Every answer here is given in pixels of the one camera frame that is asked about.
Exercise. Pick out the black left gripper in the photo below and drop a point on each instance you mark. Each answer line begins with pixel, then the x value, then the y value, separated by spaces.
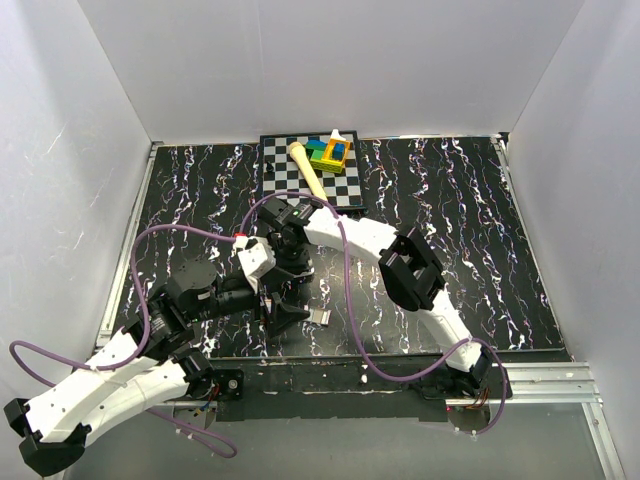
pixel 281 315

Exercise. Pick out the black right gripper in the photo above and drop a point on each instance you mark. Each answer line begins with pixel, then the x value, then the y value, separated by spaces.
pixel 298 267

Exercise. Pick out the red white staple box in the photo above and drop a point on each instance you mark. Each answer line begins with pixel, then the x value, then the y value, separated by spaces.
pixel 318 316

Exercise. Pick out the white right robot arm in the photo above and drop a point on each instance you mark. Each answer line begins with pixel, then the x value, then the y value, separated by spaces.
pixel 412 276

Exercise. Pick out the cream wooden rolling pin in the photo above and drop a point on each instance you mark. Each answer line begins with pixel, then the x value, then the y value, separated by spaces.
pixel 298 153

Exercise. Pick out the yellow green toy block tray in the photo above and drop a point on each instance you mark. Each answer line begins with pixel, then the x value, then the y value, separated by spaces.
pixel 328 156

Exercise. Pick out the white chess piece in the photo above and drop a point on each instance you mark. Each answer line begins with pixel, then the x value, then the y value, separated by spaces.
pixel 335 134

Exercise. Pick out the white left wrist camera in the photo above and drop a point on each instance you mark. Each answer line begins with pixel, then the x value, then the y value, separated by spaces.
pixel 256 258

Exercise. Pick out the black mounting base plate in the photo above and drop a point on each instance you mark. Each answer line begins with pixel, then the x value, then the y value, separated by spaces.
pixel 345 387

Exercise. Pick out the aluminium rail frame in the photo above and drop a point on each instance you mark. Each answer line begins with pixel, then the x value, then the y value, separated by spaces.
pixel 552 427

